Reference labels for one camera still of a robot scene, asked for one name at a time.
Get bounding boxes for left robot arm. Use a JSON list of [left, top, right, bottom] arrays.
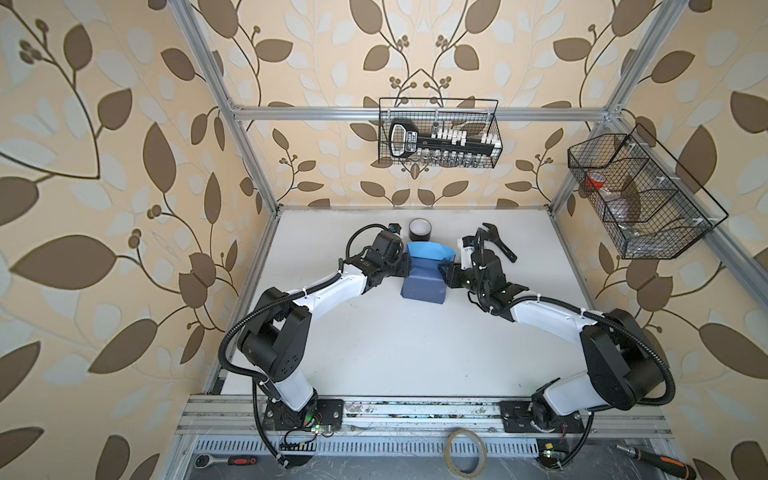
[[217, 223, 410, 468]]

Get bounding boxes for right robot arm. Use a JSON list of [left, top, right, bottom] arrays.
[[438, 247, 676, 470]]

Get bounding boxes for black tape roll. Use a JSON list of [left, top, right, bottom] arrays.
[[408, 218, 432, 242]]

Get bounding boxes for black adjustable wrench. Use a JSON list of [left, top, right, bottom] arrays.
[[482, 222, 518, 263]]

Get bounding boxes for socket set holder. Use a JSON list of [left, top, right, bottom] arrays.
[[383, 119, 503, 164]]

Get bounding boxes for red object in basket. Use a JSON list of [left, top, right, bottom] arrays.
[[584, 171, 607, 192]]

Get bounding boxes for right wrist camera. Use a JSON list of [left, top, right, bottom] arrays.
[[457, 236, 476, 270]]

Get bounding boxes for back wire basket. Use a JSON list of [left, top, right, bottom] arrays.
[[378, 96, 503, 169]]

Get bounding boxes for wire basket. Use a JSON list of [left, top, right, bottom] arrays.
[[378, 96, 503, 169], [568, 124, 728, 260]]

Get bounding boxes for clear tape ring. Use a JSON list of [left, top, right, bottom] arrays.
[[443, 428, 488, 479]]

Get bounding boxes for right wire basket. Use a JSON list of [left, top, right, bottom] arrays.
[[568, 124, 728, 260]]

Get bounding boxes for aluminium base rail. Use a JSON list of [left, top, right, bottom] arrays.
[[173, 394, 673, 439]]

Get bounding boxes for orange handled screwdriver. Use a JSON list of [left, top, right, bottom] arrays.
[[616, 445, 698, 480]]

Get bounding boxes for red handled ratchet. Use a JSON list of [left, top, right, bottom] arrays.
[[193, 454, 258, 469]]

